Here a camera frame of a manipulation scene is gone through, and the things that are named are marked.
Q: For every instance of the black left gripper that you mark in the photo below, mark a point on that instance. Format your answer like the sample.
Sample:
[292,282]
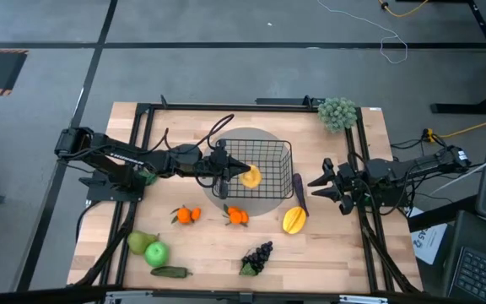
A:
[217,166]

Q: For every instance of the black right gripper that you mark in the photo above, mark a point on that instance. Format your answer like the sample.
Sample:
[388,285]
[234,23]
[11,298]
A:
[350,181]

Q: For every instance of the yellow pear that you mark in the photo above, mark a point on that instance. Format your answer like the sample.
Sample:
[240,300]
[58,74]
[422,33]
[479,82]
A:
[252,179]

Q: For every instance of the purple eggplant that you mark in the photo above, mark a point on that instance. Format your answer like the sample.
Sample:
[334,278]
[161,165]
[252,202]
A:
[298,186]

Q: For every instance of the yellow starfruit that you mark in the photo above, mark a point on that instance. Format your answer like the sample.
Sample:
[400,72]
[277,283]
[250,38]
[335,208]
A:
[293,220]

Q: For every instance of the orange tangerine cluster with leaves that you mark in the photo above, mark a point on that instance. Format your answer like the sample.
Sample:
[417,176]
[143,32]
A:
[183,215]
[235,217]

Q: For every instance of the green apple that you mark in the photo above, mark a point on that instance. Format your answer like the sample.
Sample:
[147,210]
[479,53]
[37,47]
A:
[156,254]

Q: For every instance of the green pear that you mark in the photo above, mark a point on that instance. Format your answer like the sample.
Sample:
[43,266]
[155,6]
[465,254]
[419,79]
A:
[137,242]

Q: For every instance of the dark green cucumber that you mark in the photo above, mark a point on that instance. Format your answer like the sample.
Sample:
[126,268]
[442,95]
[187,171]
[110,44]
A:
[169,272]

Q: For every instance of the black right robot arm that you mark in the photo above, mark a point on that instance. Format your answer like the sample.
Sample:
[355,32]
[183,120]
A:
[395,169]

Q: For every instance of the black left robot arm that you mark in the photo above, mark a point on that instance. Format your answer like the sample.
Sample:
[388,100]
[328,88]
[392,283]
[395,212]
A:
[163,162]

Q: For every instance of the grey round placemat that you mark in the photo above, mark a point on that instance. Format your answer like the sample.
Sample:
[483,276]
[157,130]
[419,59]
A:
[247,207]

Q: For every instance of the black grape bunch with leaf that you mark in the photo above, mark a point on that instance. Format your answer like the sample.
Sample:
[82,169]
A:
[260,255]

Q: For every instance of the white paper sheet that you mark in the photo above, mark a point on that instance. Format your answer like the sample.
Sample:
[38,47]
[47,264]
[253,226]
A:
[430,247]

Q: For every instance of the black laptop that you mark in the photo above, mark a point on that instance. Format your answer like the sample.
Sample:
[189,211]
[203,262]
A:
[483,278]

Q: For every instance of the black aluminium table frame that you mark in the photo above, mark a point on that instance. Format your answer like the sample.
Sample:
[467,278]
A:
[226,107]

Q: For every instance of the black mount bar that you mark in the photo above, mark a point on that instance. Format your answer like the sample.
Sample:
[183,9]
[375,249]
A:
[285,101]

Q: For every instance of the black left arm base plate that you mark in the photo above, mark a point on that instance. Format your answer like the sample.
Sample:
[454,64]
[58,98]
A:
[99,192]

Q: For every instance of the black desk frame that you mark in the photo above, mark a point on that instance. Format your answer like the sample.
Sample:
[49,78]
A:
[458,107]

